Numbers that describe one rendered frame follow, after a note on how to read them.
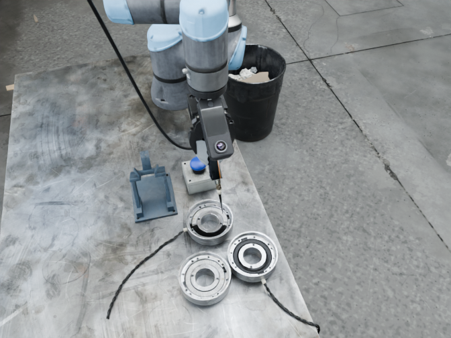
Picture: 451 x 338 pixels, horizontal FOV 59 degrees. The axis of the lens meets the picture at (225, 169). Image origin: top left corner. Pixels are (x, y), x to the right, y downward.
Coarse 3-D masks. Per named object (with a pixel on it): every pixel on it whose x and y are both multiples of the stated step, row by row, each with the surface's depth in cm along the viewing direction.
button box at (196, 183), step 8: (184, 168) 96; (208, 168) 96; (184, 176) 99; (192, 176) 94; (200, 176) 94; (208, 176) 94; (192, 184) 94; (200, 184) 95; (208, 184) 96; (192, 192) 96
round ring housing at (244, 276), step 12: (240, 240) 85; (264, 240) 85; (228, 252) 82; (240, 252) 83; (252, 252) 85; (264, 252) 83; (276, 252) 82; (252, 264) 81; (276, 264) 81; (240, 276) 80; (252, 276) 78; (264, 276) 79
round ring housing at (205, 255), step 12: (204, 252) 82; (192, 264) 82; (204, 264) 81; (228, 264) 80; (180, 276) 78; (192, 276) 80; (216, 276) 79; (228, 276) 79; (204, 288) 78; (228, 288) 78; (192, 300) 77; (204, 300) 75; (216, 300) 77
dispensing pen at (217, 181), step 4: (208, 156) 86; (212, 164) 84; (216, 164) 84; (212, 168) 84; (216, 168) 84; (212, 172) 84; (216, 172) 84; (212, 176) 84; (216, 176) 85; (216, 180) 86; (220, 180) 87; (216, 184) 87; (220, 184) 87; (216, 188) 87; (220, 188) 87; (220, 192) 87; (220, 196) 88; (220, 200) 88
